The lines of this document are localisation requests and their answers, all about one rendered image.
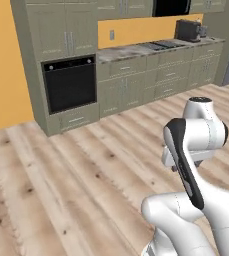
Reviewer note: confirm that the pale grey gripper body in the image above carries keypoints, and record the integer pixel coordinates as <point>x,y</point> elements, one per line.
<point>203,155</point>

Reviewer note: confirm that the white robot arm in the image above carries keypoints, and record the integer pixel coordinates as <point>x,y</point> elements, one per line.
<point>199,133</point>

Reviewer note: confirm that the grey-green base cupboard run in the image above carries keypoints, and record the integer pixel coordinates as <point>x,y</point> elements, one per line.
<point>136,83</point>

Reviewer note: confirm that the black hob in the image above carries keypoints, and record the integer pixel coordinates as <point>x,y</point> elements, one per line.
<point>161,45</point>

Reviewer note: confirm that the small grey mug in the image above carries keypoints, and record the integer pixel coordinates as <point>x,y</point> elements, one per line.
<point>203,31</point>

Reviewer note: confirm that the black built-in oven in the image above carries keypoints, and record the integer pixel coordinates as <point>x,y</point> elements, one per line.
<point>69,85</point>

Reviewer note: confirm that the black microwave oven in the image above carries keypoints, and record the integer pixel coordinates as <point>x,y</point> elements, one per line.
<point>171,8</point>

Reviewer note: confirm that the tall grey-green cupboard unit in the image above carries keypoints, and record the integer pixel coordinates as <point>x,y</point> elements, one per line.
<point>52,30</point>

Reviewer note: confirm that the grey wall socket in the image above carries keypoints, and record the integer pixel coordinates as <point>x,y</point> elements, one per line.
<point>112,34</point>

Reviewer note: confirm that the grey-green wall cupboards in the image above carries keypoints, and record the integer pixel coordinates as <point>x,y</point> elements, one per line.
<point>207,5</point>
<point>124,8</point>

